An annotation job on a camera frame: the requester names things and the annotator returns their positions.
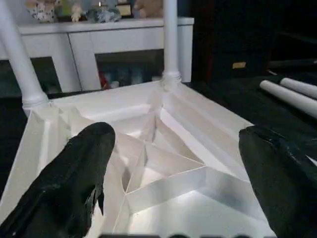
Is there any white plastic table top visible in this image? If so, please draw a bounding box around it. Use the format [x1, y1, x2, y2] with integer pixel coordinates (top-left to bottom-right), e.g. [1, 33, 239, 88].
[0, 79, 279, 238]

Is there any floral ceramic figurine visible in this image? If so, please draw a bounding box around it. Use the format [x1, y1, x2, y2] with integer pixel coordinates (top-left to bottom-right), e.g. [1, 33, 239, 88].
[25, 0, 61, 23]

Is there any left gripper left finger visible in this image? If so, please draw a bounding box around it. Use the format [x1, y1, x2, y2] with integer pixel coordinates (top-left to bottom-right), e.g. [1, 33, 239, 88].
[0, 122, 116, 238]

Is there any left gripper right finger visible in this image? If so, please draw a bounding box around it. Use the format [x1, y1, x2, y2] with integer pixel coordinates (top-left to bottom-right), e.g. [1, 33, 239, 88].
[238, 125, 317, 238]

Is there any white glass-door cabinet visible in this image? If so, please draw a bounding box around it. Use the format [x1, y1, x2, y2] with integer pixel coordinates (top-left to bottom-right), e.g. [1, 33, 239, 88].
[0, 17, 195, 97]

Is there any large black cabinet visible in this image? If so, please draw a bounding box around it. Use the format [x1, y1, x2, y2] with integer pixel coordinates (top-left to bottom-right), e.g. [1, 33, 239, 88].
[191, 0, 317, 85]

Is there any white plastic table leg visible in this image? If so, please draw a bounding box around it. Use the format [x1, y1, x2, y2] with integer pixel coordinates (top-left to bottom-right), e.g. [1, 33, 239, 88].
[161, 0, 183, 93]
[280, 77, 317, 101]
[260, 79, 317, 120]
[0, 0, 51, 113]

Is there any black work mat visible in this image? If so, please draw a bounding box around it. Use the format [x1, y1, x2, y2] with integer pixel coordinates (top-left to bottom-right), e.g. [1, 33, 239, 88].
[0, 69, 317, 209]

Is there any brown plush toy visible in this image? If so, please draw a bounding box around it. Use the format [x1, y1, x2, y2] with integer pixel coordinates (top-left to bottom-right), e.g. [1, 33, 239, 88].
[132, 0, 164, 19]

